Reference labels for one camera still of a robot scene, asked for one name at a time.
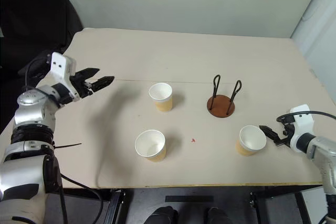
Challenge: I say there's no black tape strip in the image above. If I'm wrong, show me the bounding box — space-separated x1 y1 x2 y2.
165 195 214 204

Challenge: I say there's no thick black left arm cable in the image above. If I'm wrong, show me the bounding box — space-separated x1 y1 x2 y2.
59 173 103 224

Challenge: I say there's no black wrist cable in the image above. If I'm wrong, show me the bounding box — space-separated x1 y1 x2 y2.
25 57 53 91
277 111 336 130

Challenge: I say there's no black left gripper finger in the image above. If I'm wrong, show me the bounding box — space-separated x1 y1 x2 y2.
76 68 101 79
91 76 116 92

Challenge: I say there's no dark rounded shape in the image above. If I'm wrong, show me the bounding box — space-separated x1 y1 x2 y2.
145 206 180 224
204 206 232 224

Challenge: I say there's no brown ribbed paper cup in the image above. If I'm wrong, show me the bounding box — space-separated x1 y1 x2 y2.
235 125 268 157
148 82 174 113
134 129 167 163

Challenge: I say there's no black cable tie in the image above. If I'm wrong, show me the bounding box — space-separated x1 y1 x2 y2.
53 143 82 151

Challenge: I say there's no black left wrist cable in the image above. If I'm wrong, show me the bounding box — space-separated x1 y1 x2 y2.
25 57 53 91

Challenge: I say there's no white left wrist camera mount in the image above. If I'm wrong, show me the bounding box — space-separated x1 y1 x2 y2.
48 52 80 102

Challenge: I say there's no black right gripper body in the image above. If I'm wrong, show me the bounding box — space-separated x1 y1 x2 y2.
274 120 296 148

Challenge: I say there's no black office chair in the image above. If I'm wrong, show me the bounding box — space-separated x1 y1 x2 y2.
0 0 85 130

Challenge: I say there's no brown wire cup holder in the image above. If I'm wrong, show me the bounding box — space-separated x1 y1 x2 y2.
206 74 243 118

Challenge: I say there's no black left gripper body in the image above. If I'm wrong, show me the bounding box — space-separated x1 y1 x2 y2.
69 73 95 99

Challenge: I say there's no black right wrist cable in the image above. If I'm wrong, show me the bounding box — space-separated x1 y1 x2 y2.
277 111 336 130

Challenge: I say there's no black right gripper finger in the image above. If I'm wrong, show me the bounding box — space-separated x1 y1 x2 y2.
258 125 281 143

